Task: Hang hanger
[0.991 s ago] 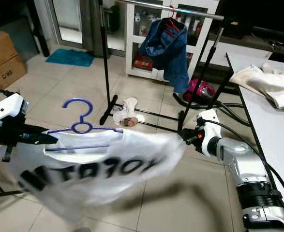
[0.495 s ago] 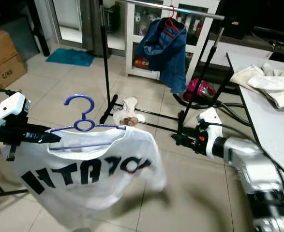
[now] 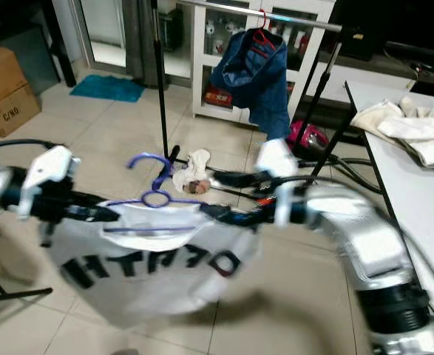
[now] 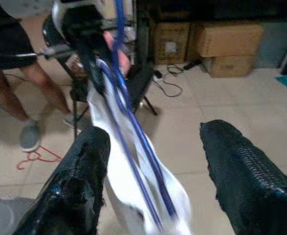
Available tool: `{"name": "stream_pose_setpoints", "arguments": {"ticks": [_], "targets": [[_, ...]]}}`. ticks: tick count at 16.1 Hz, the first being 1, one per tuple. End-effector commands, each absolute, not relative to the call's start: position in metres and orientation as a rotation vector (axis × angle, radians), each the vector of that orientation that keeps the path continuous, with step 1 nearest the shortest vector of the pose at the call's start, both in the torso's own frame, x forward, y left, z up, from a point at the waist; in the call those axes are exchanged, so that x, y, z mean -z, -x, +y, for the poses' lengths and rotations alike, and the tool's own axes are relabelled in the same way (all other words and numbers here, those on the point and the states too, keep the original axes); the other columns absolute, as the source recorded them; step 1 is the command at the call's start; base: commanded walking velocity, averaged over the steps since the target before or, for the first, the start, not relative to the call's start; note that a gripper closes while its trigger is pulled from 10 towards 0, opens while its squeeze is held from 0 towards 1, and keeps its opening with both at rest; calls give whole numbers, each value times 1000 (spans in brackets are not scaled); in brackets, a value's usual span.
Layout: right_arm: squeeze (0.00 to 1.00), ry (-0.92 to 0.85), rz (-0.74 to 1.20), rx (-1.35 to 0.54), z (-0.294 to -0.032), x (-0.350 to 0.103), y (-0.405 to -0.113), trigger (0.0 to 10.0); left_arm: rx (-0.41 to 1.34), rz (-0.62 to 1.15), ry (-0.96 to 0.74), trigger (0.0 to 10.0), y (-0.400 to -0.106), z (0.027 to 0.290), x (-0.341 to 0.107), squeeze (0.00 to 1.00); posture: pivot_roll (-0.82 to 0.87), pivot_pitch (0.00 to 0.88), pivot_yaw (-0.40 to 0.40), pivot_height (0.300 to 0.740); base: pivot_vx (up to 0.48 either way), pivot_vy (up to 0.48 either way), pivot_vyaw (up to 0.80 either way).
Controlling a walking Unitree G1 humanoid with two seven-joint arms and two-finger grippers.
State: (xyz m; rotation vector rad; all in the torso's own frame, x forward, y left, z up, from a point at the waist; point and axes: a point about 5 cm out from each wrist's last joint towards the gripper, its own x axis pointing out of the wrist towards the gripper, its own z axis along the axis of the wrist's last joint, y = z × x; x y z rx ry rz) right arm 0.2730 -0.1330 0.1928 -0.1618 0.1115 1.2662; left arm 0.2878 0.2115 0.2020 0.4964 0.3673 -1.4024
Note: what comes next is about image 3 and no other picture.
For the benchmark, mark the white T-shirt with dark letters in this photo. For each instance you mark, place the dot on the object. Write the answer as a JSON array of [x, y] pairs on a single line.
[[150, 288]]

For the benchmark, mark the blue plastic clothes hanger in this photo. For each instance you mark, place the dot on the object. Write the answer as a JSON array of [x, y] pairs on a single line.
[[150, 155]]

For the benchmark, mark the white bag with brown contents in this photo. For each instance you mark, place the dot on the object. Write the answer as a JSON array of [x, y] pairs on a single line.
[[191, 177]]

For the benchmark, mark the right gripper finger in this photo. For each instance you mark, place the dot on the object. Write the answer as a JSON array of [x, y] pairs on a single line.
[[220, 220], [220, 209]]

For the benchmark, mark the white glass-door cabinet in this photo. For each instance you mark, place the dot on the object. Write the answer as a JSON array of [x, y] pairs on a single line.
[[198, 74]]

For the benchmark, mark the black and silver clothes rack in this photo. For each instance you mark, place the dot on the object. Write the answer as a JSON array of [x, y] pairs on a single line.
[[161, 89]]

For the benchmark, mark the plain white crumpled garment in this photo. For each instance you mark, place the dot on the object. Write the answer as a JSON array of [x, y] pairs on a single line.
[[431, 151]]

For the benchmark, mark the grey curtain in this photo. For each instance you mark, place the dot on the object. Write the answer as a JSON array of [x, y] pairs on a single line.
[[139, 37]]

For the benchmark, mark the cardboard box printed C/NO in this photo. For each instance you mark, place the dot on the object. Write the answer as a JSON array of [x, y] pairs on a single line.
[[13, 115]]

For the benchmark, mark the blue denim garment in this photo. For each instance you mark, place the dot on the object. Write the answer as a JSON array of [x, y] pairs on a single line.
[[257, 81]]

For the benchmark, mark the large plain cardboard box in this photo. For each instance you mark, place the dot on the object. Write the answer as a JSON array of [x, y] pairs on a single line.
[[2, 70]]

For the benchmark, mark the white low drawer cabinet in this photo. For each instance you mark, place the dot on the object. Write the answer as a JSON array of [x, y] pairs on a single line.
[[364, 72]]

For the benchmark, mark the teal floor mat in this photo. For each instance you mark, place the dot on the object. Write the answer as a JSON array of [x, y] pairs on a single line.
[[106, 89]]

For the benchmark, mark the red clothes hanger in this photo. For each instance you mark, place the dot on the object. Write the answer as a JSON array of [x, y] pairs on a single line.
[[262, 35]]

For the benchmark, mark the black metal floor stand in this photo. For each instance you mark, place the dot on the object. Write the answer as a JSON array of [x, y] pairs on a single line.
[[17, 296]]

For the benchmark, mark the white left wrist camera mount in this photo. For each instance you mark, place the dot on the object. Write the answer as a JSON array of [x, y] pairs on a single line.
[[50, 168]]

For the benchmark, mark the magenta plastic appliance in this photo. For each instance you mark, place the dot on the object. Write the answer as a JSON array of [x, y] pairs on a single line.
[[309, 134]]

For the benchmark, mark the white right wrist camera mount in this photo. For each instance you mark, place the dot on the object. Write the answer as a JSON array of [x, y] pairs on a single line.
[[276, 159]]

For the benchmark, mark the white framed glass door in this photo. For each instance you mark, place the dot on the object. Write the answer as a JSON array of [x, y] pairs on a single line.
[[102, 29]]

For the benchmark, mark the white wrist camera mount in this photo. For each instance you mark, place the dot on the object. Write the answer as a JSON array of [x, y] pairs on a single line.
[[50, 168], [276, 159]]

